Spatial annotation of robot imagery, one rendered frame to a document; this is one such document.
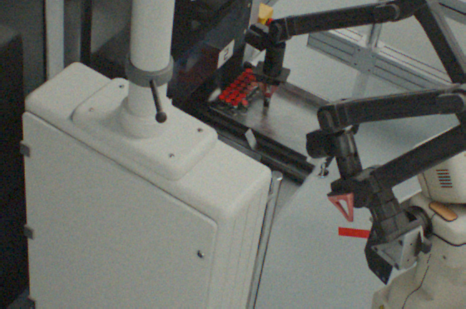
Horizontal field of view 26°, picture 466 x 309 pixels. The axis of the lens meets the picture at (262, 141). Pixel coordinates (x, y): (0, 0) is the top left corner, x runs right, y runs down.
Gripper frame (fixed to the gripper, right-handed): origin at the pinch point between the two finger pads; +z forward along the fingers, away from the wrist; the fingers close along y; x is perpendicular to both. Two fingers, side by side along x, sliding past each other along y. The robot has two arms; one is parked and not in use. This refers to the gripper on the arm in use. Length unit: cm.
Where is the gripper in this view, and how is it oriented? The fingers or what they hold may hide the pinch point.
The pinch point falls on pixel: (268, 94)
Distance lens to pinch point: 303.4
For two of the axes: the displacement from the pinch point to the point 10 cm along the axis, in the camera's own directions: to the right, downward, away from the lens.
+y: -9.6, -2.7, 1.2
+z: -1.2, 7.2, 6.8
